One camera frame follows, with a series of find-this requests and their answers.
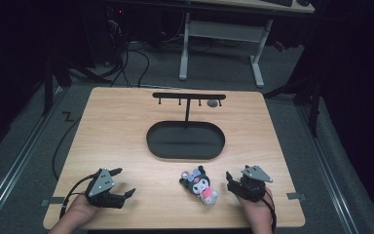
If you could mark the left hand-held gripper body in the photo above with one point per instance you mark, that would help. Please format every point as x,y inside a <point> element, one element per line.
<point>101,186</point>

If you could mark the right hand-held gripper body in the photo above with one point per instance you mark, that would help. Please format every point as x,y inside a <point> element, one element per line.
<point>252,184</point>

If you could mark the black hook stand with tray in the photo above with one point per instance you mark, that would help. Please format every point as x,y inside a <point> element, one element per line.
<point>185,141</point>

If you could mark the person's right hand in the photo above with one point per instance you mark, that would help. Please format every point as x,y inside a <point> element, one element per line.
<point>259,211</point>

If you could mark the person's left hand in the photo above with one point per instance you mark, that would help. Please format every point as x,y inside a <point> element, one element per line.
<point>82,209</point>

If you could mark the grey tape piece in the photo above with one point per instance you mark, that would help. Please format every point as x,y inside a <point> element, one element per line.
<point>296,196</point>
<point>52,201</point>

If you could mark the grey round disc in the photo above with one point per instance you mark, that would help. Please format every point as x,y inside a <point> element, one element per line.
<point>212,103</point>

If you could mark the black metal stand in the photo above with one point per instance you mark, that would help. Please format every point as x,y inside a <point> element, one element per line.
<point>311,97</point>
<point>48,87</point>

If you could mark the small red object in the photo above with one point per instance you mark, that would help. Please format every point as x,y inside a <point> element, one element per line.
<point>279,45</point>

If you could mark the white desk with metal legs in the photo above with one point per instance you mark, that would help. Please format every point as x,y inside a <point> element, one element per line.
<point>227,31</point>

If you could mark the metal floor rail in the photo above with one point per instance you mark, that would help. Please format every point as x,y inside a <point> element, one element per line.
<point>329,172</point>
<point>16,165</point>

